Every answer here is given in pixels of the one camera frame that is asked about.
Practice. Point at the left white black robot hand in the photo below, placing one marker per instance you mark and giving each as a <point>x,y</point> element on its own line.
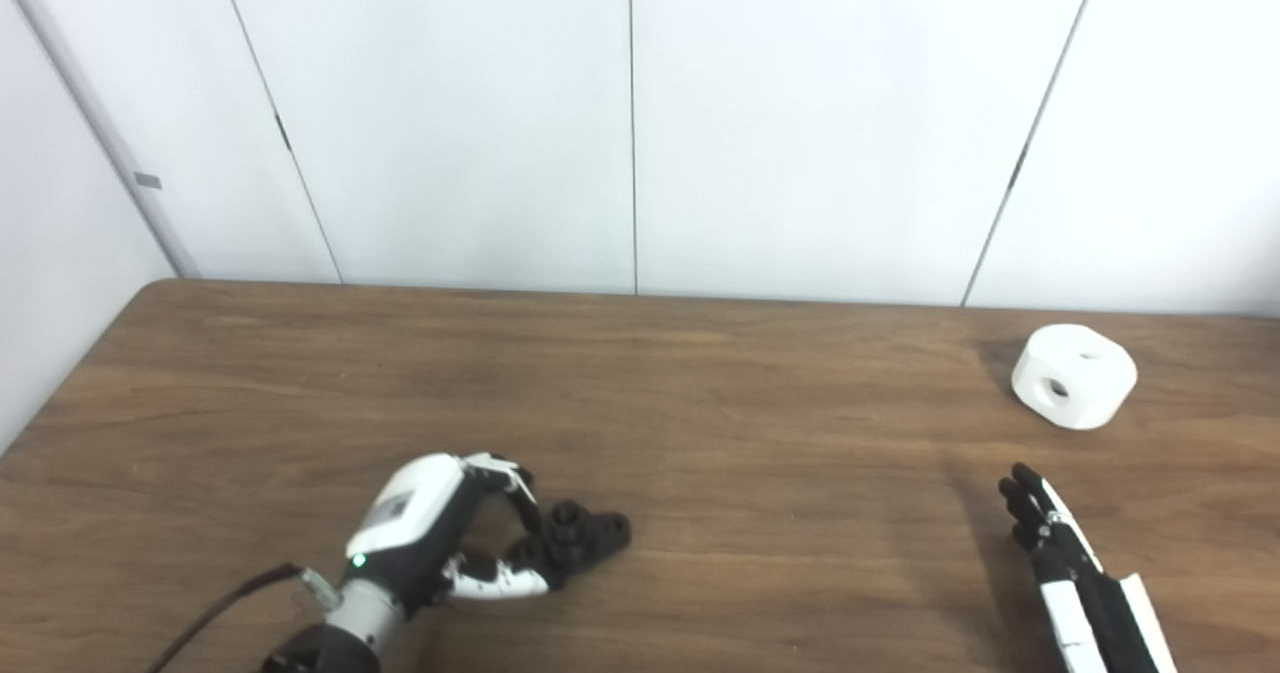
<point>415,513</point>

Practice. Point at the black flanged holder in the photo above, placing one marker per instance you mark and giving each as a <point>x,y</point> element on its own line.
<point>585,538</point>

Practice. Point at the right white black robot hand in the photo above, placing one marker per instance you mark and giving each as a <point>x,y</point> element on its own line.
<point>1075,593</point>

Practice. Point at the round white piece with holes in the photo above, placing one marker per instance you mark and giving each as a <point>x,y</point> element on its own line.
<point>1095,383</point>

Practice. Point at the small grey wall tag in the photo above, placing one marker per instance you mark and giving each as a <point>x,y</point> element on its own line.
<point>148,181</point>

